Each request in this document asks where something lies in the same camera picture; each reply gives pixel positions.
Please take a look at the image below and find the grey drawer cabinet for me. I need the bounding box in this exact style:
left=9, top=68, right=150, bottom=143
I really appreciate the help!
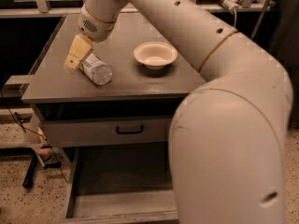
left=22, top=13, right=204, bottom=224

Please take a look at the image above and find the black stand leg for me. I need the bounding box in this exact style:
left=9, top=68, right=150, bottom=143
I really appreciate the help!
left=22, top=146, right=62, bottom=189

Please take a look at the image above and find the clear blue-label plastic bottle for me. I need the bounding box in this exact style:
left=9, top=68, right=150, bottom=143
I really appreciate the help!
left=80, top=53, right=113, bottom=86

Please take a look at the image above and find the black drawer handle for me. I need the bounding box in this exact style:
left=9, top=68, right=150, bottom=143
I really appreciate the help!
left=115, top=125, right=144, bottom=135

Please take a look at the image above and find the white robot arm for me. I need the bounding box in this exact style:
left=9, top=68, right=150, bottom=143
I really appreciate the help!
left=65, top=0, right=293, bottom=224

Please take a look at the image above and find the thin black cable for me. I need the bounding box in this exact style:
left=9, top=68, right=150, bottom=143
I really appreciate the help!
left=0, top=91, right=69, bottom=184

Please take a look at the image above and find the grey metal rail frame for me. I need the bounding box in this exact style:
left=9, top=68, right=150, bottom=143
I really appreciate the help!
left=0, top=0, right=277, bottom=19

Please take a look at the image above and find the closed grey upper drawer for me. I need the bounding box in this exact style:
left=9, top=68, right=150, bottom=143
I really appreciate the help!
left=40, top=117, right=171, bottom=147

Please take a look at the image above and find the open grey lower drawer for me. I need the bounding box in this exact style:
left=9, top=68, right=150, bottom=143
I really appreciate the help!
left=61, top=143, right=179, bottom=224

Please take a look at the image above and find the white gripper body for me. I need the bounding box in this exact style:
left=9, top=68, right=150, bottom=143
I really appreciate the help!
left=78, top=7, right=115, bottom=42

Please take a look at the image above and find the white paper bowl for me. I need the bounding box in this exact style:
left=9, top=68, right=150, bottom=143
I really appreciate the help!
left=134, top=42, right=178, bottom=70

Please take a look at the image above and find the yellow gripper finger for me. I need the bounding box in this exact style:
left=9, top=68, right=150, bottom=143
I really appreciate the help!
left=64, top=34, right=93, bottom=73

